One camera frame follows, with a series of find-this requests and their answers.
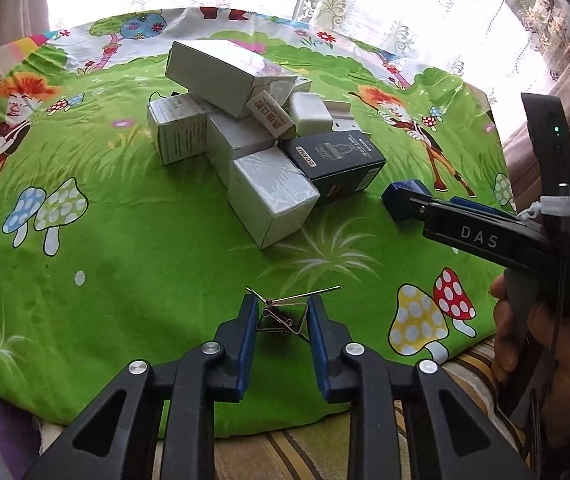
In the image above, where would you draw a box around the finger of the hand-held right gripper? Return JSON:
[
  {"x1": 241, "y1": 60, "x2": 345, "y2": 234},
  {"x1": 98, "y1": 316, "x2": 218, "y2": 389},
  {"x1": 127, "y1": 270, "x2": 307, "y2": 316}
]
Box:
[
  {"x1": 449, "y1": 195, "x2": 496, "y2": 212},
  {"x1": 411, "y1": 194, "x2": 522, "y2": 223}
]

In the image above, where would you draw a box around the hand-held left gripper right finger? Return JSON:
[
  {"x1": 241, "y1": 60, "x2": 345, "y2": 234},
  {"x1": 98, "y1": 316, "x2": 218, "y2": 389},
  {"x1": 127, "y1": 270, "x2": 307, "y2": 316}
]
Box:
[{"x1": 307, "y1": 295, "x2": 536, "y2": 480}]

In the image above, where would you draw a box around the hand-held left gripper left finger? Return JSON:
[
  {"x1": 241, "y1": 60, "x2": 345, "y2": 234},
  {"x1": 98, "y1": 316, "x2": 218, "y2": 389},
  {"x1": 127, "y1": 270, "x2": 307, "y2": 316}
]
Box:
[{"x1": 25, "y1": 294, "x2": 261, "y2": 480}]

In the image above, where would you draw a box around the black binder clip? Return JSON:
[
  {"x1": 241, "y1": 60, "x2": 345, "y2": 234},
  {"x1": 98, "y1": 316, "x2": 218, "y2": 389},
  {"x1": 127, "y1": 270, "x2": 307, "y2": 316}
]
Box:
[{"x1": 245, "y1": 285, "x2": 344, "y2": 347}]

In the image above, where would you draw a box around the dark blue box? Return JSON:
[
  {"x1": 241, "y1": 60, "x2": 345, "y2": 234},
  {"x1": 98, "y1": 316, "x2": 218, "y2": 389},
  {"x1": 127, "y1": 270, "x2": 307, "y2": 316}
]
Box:
[{"x1": 381, "y1": 179, "x2": 434, "y2": 221}]

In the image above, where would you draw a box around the black box with white drawing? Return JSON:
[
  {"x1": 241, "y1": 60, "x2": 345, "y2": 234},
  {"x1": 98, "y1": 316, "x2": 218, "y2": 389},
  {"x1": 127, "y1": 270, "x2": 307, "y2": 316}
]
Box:
[{"x1": 277, "y1": 129, "x2": 387, "y2": 204}]

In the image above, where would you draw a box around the white plastic holder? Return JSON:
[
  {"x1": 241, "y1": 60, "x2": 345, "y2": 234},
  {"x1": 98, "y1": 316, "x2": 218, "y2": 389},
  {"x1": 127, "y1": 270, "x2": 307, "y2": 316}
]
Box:
[{"x1": 284, "y1": 91, "x2": 361, "y2": 137}]

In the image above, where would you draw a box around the long white box pink print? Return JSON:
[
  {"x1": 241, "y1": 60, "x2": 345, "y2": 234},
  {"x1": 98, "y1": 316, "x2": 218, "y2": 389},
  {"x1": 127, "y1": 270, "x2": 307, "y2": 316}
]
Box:
[{"x1": 165, "y1": 40, "x2": 299, "y2": 119}]

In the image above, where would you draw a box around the person's right hand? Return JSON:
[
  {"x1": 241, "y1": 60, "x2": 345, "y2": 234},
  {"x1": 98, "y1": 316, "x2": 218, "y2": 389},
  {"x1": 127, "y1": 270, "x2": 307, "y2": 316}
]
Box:
[{"x1": 489, "y1": 275, "x2": 570, "y2": 449}]

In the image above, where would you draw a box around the striped mat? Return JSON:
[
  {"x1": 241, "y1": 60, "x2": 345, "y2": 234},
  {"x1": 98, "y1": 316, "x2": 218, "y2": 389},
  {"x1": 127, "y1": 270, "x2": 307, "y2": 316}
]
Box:
[{"x1": 212, "y1": 337, "x2": 536, "y2": 480}]

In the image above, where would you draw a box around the white film-wrapped box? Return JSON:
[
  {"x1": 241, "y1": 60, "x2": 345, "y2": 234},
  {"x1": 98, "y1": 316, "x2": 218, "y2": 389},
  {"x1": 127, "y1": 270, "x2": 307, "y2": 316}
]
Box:
[{"x1": 227, "y1": 149, "x2": 321, "y2": 250}]

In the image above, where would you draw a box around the beige patterned curtain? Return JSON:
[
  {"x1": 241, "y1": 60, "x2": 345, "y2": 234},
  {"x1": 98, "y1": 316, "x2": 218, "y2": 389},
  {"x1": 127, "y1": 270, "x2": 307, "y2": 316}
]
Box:
[{"x1": 500, "y1": 0, "x2": 570, "y2": 226}]

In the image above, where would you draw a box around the green cartoon printed cloth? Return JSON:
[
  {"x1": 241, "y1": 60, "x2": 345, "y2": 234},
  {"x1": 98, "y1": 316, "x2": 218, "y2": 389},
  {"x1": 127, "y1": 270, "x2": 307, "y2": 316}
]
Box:
[{"x1": 0, "y1": 7, "x2": 518, "y2": 439}]

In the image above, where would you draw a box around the small white box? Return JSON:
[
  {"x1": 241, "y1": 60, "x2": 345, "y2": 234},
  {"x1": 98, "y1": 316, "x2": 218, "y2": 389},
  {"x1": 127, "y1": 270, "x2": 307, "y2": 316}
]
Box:
[{"x1": 265, "y1": 74, "x2": 314, "y2": 107}]

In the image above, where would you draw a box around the small box with red text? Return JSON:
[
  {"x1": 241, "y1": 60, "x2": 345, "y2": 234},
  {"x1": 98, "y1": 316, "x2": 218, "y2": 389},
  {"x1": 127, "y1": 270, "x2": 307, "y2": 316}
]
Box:
[{"x1": 246, "y1": 90, "x2": 297, "y2": 139}]

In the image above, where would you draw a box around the plain white box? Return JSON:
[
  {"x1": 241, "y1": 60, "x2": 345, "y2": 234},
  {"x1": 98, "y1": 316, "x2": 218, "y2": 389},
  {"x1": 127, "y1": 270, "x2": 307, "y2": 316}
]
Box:
[{"x1": 206, "y1": 112, "x2": 279, "y2": 189}]

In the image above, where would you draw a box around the white lace curtain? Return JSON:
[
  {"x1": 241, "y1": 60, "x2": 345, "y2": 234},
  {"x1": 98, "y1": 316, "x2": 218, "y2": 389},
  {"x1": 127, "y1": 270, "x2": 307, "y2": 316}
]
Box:
[{"x1": 45, "y1": 0, "x2": 561, "y2": 97}]

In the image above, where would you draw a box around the white box with black text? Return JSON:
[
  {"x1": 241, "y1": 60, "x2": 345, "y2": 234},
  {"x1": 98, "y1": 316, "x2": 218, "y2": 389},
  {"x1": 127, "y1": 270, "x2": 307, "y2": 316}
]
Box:
[{"x1": 146, "y1": 92, "x2": 221, "y2": 165}]

